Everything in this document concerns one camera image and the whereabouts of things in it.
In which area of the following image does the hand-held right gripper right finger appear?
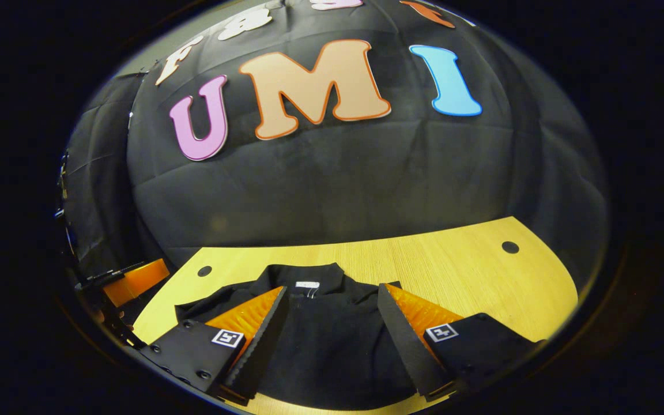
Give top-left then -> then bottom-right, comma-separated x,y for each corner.
377,282 -> 543,403

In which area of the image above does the black knit cardigan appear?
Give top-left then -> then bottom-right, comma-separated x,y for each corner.
174,263 -> 425,411

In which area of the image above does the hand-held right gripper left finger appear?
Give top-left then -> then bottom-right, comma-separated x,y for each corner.
139,285 -> 289,404

